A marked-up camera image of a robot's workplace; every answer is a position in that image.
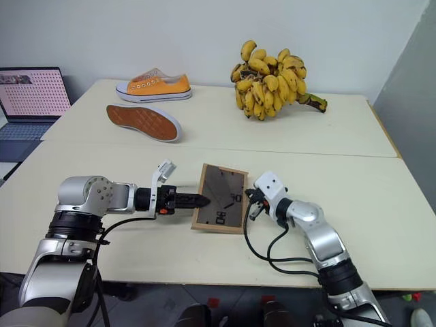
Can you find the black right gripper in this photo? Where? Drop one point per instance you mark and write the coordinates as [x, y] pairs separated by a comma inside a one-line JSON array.
[[263, 201]]

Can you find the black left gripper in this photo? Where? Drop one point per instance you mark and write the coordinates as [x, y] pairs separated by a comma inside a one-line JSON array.
[[167, 201]]

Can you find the wooden framed square clock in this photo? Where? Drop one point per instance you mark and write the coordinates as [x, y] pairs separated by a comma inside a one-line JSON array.
[[220, 201]]

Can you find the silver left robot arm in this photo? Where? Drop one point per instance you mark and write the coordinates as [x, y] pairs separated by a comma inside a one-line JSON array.
[[109, 198]]

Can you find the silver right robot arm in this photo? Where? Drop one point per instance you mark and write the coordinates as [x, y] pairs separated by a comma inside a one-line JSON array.
[[323, 238]]

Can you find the orange canvas sneaker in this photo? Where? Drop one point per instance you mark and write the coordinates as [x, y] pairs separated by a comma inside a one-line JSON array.
[[143, 122], [153, 86]]

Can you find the dark rounded object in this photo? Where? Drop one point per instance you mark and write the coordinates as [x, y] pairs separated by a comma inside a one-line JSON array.
[[277, 314], [195, 316]]

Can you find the bunch of yellow bananas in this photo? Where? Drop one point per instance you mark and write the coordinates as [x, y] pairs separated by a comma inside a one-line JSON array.
[[269, 85]]

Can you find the small green object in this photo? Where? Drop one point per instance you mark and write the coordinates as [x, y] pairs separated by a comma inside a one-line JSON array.
[[406, 297]]

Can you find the open laptop computer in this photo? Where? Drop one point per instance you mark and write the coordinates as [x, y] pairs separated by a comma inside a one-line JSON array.
[[30, 102]]

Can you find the small red object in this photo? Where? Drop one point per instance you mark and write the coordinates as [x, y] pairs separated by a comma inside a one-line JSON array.
[[417, 297]]

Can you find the white shoe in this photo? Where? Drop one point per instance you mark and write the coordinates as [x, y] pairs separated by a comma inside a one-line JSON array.
[[424, 318]]

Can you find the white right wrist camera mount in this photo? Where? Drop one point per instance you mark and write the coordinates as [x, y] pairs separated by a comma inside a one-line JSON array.
[[270, 185]]

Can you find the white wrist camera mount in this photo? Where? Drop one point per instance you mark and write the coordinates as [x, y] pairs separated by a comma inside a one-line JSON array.
[[160, 174], [270, 185]]

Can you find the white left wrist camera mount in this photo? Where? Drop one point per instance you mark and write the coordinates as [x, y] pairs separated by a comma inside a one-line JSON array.
[[160, 174]]

